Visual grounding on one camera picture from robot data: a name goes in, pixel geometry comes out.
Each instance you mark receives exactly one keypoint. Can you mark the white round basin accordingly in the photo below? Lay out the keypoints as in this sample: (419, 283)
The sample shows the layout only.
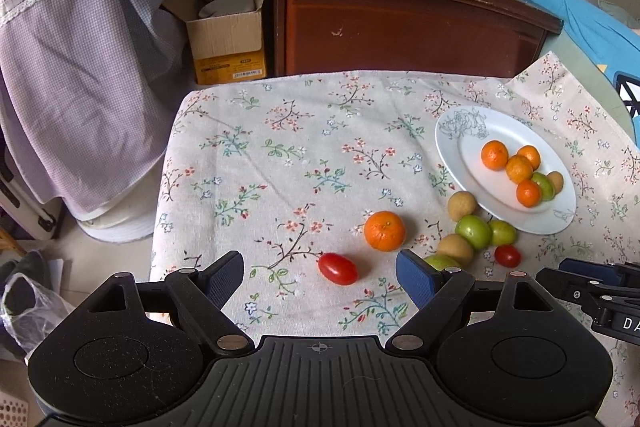
(120, 222)

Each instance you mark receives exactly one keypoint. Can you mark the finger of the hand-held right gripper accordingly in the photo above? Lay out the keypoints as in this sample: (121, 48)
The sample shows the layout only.
(565, 284)
(590, 268)

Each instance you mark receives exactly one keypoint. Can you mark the white bundle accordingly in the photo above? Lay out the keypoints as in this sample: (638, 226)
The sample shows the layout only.
(227, 4)

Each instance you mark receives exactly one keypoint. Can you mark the red cherry tomato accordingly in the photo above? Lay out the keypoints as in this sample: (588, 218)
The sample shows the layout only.
(507, 255)
(338, 268)

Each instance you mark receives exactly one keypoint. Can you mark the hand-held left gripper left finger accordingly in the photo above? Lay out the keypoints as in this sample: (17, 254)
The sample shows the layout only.
(225, 276)

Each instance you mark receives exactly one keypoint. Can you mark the small mandarin orange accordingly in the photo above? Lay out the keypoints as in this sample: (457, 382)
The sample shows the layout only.
(530, 156)

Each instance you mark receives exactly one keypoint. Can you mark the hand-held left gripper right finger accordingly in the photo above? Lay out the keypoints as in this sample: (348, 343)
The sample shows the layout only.
(417, 277)

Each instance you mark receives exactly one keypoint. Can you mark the open cardboard box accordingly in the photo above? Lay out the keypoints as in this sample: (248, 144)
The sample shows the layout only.
(230, 47)

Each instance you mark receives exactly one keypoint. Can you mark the black and white case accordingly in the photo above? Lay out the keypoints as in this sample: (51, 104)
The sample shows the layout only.
(25, 207)

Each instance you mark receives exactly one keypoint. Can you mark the blue cartoon blanket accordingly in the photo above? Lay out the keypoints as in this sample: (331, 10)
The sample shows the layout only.
(595, 27)

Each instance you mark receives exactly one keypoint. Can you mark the large green jujube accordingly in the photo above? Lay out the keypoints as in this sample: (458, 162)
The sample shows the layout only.
(442, 263)

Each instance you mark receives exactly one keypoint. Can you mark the pink plastic basket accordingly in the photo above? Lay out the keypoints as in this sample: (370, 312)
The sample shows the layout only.
(15, 412)

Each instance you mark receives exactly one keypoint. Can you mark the clear plastic bag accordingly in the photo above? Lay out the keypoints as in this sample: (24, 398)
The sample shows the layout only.
(30, 312)

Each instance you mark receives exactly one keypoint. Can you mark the dark wooden cabinet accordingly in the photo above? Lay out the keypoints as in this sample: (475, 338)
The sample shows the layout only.
(400, 27)

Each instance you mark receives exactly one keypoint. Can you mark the grey fluffy slippers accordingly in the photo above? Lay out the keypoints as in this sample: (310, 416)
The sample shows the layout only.
(25, 267)

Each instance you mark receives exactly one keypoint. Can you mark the purple gingham cloth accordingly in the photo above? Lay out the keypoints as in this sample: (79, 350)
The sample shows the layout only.
(90, 97)

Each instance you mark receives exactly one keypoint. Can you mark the tan longan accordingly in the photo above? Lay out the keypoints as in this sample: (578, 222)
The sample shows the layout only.
(461, 205)
(556, 181)
(456, 249)

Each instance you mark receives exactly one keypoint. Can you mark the floral tablecloth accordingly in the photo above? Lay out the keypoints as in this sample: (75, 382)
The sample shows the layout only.
(300, 157)

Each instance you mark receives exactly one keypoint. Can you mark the white oval plate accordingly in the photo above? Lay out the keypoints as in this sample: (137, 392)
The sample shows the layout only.
(480, 187)

